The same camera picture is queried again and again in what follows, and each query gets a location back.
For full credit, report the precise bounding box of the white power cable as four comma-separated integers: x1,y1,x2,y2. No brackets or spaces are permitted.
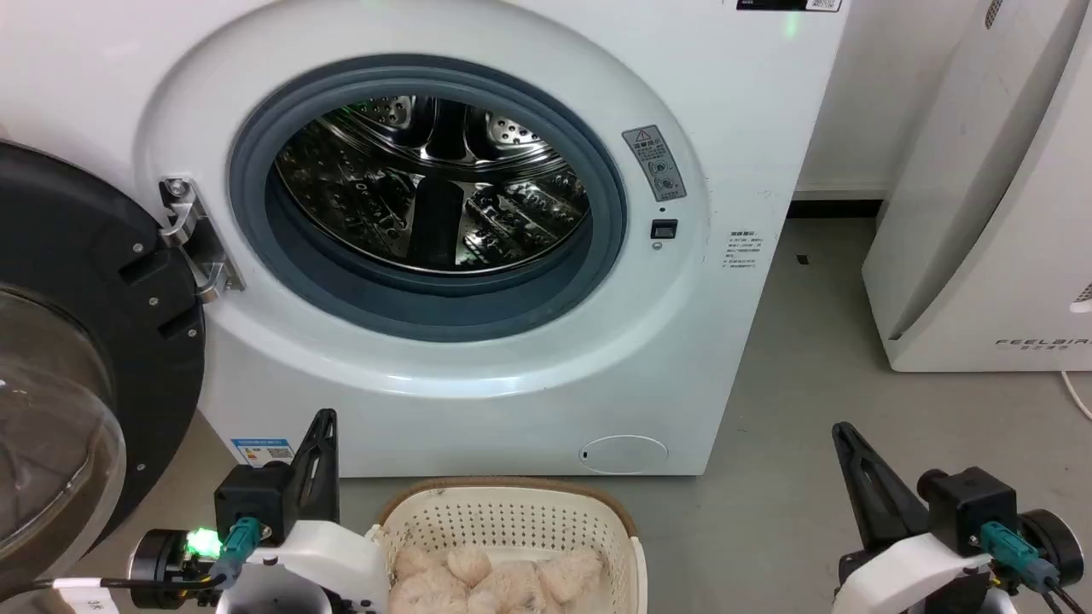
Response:
1060,370,1092,422

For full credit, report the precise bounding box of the blue energy label sticker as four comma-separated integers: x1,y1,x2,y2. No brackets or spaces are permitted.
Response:
229,437,296,468

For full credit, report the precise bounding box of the oval filter cover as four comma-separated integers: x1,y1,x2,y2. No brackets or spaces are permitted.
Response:
579,434,670,476

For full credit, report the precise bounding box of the white air purifier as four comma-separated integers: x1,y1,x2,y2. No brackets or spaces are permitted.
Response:
861,0,1092,374

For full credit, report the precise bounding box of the beige fluffy towel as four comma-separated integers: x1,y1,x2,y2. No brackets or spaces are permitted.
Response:
387,544,608,614

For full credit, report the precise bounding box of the black barcode label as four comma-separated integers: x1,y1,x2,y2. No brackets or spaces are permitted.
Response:
735,0,845,14

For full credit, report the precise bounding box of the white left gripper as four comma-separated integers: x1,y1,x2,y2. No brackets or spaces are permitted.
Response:
127,408,392,614

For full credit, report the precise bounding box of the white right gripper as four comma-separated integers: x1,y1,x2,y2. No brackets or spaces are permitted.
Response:
831,421,1085,614

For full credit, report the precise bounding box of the grey warning sticker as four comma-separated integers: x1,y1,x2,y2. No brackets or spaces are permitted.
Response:
621,125,688,204

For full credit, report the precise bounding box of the cream perforated laundry basket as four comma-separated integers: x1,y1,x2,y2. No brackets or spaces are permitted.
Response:
368,477,648,614

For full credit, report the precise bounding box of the small printed text label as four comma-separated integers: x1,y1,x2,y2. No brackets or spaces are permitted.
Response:
727,229,761,271

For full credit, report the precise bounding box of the stainless steel washing machine drum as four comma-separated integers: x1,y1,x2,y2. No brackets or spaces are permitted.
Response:
274,95,592,276

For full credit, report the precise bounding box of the white front-load washing machine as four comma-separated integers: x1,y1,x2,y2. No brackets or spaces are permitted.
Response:
0,0,851,478

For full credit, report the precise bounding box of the silver metal door hinge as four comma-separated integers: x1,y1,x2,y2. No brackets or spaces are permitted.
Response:
160,177,247,304

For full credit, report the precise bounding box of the grey rubber door gasket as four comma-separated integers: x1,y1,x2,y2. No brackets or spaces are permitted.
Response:
227,55,629,345

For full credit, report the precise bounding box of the black washing machine door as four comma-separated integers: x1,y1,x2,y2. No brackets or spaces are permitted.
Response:
0,141,206,591

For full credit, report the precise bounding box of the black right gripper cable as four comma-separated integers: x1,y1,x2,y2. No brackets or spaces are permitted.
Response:
979,521,1092,614

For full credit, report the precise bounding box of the black wall baseboard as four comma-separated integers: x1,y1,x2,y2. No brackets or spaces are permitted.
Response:
786,200,885,220

